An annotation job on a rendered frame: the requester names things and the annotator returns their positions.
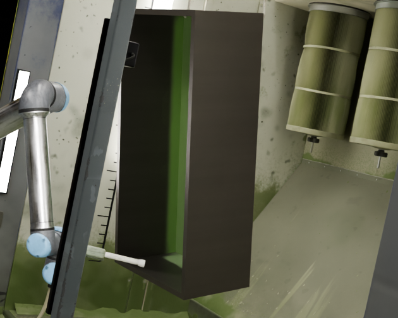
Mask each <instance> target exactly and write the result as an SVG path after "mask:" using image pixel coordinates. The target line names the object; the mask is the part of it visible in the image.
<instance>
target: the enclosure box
mask: <svg viewBox="0 0 398 318"><path fill-rule="evenodd" d="M184 16H186V18H185V17H184ZM262 37H263V13H247V12H233V11H207V10H192V9H138V8H136V9H135V15H134V19H133V25H132V29H131V34H130V40H129V41H132V42H136V43H139V45H140V46H139V49H138V55H137V58H136V64H135V67H134V68H130V67H124V69H123V75H122V78H121V84H120V88H119V94H118V142H117V172H116V231H115V254H118V255H121V256H126V257H130V258H133V259H143V260H145V265H144V267H139V266H138V265H136V264H131V263H127V262H123V261H118V260H115V262H116V263H118V264H119V265H121V266H123V267H124V268H126V269H129V270H130V271H132V272H134V273H135V274H137V275H139V276H141V277H142V278H145V279H146V280H148V281H150V282H152V283H153V284H155V285H157V286H159V287H161V288H163V289H165V290H166V291H168V292H170V293H172V294H173V295H175V296H177V297H179V298H181V299H183V300H188V299H192V298H198V297H204V296H207V295H213V294H216V293H222V292H228V291H232V290H238V289H241V288H247V287H250V266H251V242H252V229H253V206H254V193H255V170H256V146H257V134H258V109H259V97H260V73H261V61H262Z"/></svg>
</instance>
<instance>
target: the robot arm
mask: <svg viewBox="0 0 398 318"><path fill-rule="evenodd" d="M68 103H69V92H68V89H67V88H66V87H65V86H64V85H62V84H60V83H58V82H53V81H47V80H45V79H36V80H33V81H31V82H30V83H29V84H28V85H27V86H26V87H25V88H24V90H23V91H22V93H21V96H20V97H19V98H17V99H16V100H13V101H12V102H10V103H8V104H6V105H4V106H3V107H1V108H0V139H2V138H4V137H6V136H7V135H9V134H11V133H13V132H15V131H17V130H19V129H21V128H23V127H24V137H25V154H26V164H27V182H28V200H29V209H30V236H29V238H28V240H27V250H28V251H29V253H30V254H31V255H32V256H34V257H46V259H45V264H44V268H43V270H42V276H43V279H44V280H45V282H47V283H48V284H50V285H51V283H52V277H53V274H54V268H55V264H56V258H57V252H58V248H59V242H60V238H61V232H62V229H63V228H62V227H55V226H54V218H53V209H52V192H51V174H50V165H49V147H48V138H47V120H46V118H47V116H48V115H49V114H51V113H53V112H61V111H63V110H64V109H65V108H66V107H67V106H68Z"/></svg>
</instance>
